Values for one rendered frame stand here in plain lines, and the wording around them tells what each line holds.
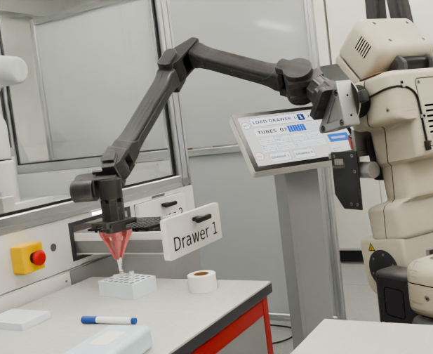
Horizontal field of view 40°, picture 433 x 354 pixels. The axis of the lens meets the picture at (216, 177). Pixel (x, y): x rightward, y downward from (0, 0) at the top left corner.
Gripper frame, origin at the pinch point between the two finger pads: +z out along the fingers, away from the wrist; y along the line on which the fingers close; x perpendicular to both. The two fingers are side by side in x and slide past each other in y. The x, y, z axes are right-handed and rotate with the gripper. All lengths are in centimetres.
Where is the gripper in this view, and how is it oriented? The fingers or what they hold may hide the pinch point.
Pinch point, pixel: (118, 256)
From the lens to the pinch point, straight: 152.1
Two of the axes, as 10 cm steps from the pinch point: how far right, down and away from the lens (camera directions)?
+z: 1.0, 9.9, 0.7
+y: -6.2, 1.2, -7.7
